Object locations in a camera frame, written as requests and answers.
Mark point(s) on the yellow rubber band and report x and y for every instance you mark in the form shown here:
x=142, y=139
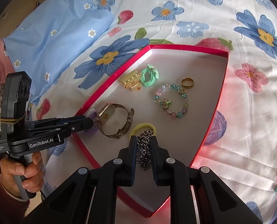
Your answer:
x=10, y=121

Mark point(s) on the floral printed bed sheet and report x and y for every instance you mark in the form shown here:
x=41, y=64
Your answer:
x=245, y=144

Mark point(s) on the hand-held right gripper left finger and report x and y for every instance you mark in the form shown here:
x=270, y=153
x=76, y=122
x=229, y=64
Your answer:
x=132, y=158

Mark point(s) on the yellow hair claw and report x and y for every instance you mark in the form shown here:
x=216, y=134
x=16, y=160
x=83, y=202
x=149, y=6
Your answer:
x=129, y=79

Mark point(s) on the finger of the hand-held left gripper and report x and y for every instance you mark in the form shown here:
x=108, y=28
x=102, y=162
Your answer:
x=49, y=122
x=77, y=126

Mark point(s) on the gold wrist watch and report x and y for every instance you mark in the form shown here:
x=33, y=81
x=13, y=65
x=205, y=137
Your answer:
x=105, y=114

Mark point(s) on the person's left hand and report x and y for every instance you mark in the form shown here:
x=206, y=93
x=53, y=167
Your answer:
x=12, y=168

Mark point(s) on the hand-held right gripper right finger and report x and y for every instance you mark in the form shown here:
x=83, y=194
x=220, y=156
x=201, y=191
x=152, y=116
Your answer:
x=153, y=158

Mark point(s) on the blue daisy print pillow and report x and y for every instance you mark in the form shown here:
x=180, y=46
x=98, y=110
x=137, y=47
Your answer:
x=59, y=28

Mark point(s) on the red shallow box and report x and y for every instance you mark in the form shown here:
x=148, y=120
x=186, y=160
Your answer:
x=199, y=74

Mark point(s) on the person's left forearm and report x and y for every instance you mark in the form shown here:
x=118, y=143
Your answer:
x=3, y=207

